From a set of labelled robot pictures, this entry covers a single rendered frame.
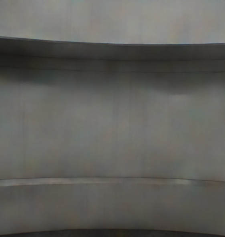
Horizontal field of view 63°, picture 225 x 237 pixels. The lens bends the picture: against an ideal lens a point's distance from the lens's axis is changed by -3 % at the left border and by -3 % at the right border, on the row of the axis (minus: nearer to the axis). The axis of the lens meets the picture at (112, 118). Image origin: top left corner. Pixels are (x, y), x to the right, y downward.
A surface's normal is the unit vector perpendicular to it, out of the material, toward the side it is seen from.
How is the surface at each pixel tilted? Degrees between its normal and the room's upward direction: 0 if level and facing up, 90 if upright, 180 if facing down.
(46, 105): 90
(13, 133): 90
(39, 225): 90
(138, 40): 90
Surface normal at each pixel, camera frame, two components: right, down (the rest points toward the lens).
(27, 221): 0.25, 0.00
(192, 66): -0.18, 0.00
